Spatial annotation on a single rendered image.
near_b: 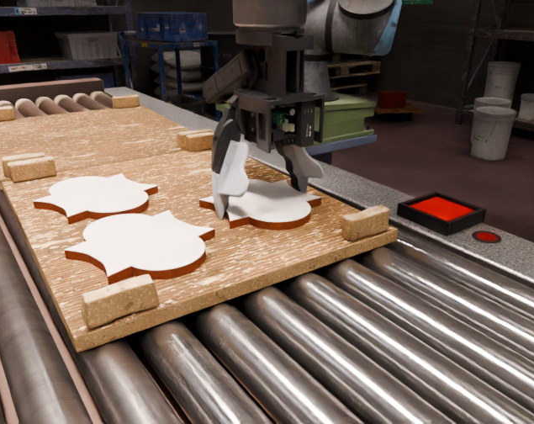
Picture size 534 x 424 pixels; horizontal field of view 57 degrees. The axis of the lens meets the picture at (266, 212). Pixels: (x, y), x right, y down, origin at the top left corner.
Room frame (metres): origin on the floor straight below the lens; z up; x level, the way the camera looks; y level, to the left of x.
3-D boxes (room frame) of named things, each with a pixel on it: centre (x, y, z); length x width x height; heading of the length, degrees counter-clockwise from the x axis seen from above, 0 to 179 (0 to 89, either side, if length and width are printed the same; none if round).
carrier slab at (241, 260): (0.57, 0.11, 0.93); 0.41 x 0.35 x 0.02; 33
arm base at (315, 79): (1.20, -0.08, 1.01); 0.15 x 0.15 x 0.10
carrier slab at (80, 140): (0.92, 0.34, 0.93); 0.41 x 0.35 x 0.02; 32
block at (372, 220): (0.48, -0.11, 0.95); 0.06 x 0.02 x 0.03; 123
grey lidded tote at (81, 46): (4.96, 1.72, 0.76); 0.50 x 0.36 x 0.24; 130
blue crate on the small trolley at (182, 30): (4.27, 0.78, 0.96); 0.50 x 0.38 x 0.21; 49
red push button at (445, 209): (0.57, -0.22, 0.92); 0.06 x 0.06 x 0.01; 35
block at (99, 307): (0.33, 0.12, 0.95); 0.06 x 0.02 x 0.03; 123
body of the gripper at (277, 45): (0.53, -0.01, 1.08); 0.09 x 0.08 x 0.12; 33
